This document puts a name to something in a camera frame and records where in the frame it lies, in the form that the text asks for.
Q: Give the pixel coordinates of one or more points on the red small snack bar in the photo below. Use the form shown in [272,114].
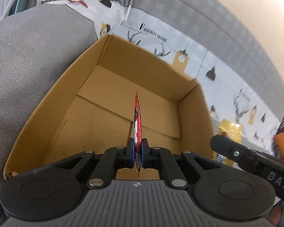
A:
[137,135]

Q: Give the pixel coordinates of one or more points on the yellow snack bar wrapper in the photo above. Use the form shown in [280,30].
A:
[232,131]

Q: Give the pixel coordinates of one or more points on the printed white sofa cover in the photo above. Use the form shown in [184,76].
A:
[239,81]

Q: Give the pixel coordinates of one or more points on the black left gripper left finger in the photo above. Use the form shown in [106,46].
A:
[95,171]

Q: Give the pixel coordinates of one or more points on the brown cardboard box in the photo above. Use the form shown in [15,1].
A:
[91,107]

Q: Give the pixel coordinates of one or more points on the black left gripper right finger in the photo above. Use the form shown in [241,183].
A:
[181,171]

